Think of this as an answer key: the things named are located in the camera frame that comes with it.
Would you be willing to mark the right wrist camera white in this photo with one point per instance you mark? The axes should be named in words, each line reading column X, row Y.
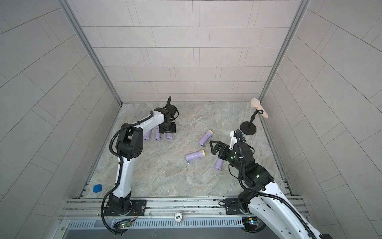
column 235, row 139

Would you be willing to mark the left circuit board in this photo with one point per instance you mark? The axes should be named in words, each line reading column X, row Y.
column 123, row 224

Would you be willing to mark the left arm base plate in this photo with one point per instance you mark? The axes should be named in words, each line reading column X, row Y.
column 119, row 208

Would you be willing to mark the circuit board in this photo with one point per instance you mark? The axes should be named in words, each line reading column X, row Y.
column 251, row 224
column 123, row 224

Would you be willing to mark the beige microphone on stand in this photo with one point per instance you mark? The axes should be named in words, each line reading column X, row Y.
column 255, row 103

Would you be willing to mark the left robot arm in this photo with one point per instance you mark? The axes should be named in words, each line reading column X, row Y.
column 127, row 144

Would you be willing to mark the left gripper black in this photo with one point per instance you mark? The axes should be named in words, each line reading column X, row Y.
column 173, row 130

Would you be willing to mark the black round stand base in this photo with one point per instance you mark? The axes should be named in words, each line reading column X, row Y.
column 248, row 128

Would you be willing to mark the right circuit board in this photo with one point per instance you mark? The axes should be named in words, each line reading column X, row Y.
column 251, row 224

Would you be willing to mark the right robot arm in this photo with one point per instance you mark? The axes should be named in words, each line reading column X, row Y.
column 262, row 196

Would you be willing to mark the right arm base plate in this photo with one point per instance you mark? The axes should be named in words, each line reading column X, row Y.
column 232, row 207

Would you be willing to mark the blue hexagonal piece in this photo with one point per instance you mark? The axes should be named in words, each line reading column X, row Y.
column 97, row 188

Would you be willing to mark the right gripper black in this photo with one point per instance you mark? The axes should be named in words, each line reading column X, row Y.
column 220, row 144

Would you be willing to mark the aluminium rail frame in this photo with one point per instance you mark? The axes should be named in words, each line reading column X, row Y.
column 155, row 207

